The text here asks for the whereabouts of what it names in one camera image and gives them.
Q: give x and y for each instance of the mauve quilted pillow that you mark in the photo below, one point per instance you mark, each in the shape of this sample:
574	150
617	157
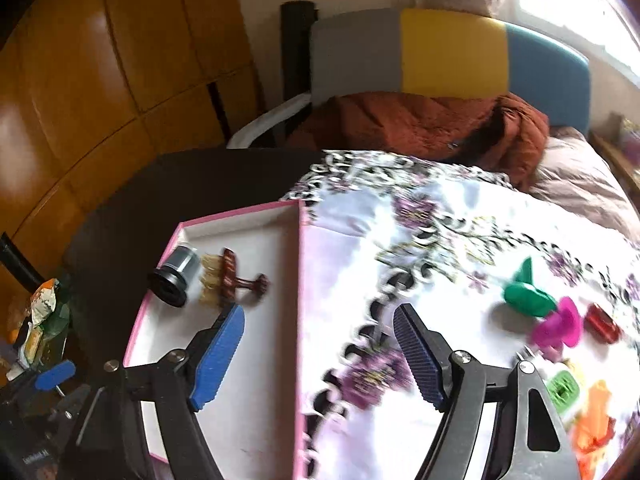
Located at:
575	180

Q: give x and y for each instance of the grey and black cylinder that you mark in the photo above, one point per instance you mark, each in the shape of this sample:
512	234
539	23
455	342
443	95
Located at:
177	267

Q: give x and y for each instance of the orange plastic toy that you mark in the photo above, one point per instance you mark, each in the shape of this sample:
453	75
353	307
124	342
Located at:
597	410

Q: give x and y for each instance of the grey yellow blue headboard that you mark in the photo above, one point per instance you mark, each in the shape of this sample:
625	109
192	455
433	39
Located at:
450	50

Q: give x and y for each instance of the window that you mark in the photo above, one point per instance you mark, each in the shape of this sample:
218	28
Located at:
565	0

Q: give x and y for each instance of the magenta plastic toy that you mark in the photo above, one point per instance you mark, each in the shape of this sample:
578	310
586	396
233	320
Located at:
565	322

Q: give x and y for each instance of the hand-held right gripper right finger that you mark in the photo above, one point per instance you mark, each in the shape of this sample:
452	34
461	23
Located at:
417	360

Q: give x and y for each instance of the crumpled snack packet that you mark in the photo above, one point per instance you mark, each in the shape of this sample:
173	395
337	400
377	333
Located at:
42	305

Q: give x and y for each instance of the black post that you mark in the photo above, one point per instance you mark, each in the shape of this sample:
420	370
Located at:
295	50

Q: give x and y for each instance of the wooden wardrobe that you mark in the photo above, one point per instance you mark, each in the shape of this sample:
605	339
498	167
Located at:
100	60

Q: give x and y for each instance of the yellow carved oval block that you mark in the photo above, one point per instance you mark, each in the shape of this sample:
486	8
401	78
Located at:
576	372

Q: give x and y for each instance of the embroidered white tablecloth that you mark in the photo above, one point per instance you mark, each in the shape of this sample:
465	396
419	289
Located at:
360	240

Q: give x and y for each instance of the rust orange blanket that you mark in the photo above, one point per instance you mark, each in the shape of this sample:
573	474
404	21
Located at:
400	125

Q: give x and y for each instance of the black bar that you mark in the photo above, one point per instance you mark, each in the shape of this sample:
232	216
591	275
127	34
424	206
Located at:
17	260

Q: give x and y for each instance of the green plastic toy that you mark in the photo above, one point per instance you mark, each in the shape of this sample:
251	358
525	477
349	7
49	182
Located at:
522	295

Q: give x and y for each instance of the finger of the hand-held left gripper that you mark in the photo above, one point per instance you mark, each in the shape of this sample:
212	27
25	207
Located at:
55	376

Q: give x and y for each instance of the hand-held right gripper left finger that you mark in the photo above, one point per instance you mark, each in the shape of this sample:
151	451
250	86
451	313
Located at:
220	355

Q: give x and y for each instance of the wooden desk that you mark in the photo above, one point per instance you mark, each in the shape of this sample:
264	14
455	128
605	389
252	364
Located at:
617	157

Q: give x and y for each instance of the small green plastic block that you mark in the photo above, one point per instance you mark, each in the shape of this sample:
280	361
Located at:
562	390

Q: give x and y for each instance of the red metal case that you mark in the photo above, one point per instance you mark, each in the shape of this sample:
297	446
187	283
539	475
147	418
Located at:
600	322

